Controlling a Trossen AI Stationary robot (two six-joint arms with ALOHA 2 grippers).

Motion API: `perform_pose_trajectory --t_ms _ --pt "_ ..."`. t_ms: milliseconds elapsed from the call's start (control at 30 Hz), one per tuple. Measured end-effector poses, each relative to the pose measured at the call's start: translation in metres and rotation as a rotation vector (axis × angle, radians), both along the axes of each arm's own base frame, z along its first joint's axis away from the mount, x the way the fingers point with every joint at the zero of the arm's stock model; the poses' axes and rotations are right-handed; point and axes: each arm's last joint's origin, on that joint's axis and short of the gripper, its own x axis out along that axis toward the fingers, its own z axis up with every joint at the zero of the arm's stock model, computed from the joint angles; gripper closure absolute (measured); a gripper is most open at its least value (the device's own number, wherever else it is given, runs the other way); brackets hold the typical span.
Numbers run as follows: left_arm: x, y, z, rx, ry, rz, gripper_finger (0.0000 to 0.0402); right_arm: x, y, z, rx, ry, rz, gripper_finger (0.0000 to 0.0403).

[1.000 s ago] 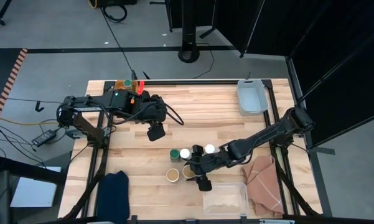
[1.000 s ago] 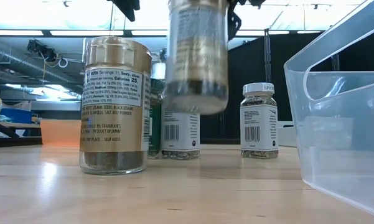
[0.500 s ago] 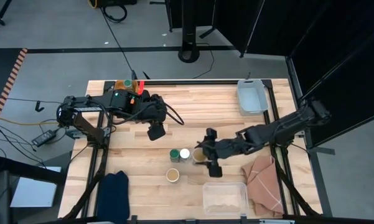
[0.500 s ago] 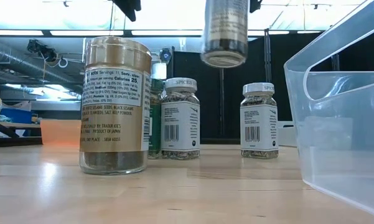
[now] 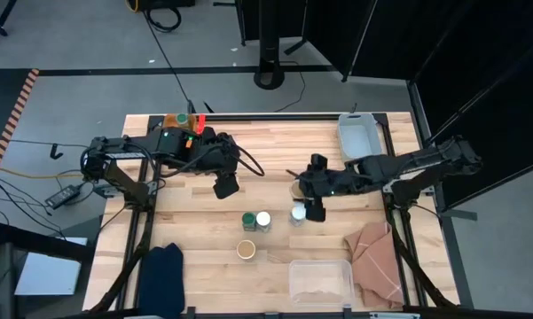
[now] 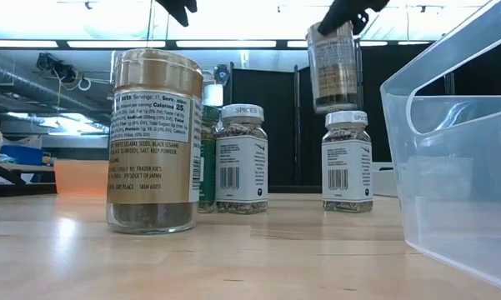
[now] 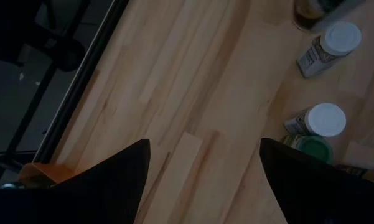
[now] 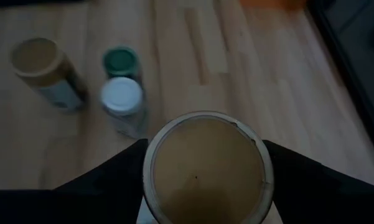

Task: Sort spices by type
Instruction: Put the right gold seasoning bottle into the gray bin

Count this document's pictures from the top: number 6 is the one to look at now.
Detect tan lid spice jar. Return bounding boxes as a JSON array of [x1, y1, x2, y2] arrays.
[[306, 20, 359, 115], [106, 47, 204, 236]]

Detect white lid spice jar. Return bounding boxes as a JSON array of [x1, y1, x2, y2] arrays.
[[214, 103, 269, 216], [321, 110, 374, 214]]

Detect green lid spice jar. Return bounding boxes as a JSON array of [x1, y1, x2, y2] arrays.
[[198, 103, 221, 214]]

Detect LED light strip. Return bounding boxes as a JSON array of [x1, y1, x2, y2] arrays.
[[175, 39, 278, 48], [0, 39, 59, 48], [66, 39, 167, 48]]

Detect black round knob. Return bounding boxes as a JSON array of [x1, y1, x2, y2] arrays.
[[213, 63, 231, 88]]

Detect white cylindrical bottle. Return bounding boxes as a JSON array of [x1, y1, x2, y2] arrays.
[[202, 82, 225, 108]]

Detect black partition panels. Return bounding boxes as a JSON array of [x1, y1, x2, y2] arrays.
[[228, 39, 501, 193]]

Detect grey translucent plastic bin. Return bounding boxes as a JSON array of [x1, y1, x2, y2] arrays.
[[370, 161, 400, 198]]

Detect clear plastic bin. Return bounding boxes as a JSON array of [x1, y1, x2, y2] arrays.
[[379, 0, 501, 295]]

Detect orange translucent plastic bin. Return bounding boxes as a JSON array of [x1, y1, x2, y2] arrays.
[[53, 159, 110, 198]]

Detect blue storage box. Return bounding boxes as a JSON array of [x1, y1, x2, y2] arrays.
[[0, 143, 43, 167]]

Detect black ceiling cable bundle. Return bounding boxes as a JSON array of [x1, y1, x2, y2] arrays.
[[35, 52, 78, 84]]

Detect silver ceiling duct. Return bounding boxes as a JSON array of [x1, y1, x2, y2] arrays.
[[0, 53, 109, 122]]

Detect black aluminium frame rail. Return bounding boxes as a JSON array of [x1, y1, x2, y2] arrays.
[[0, 182, 58, 198]]

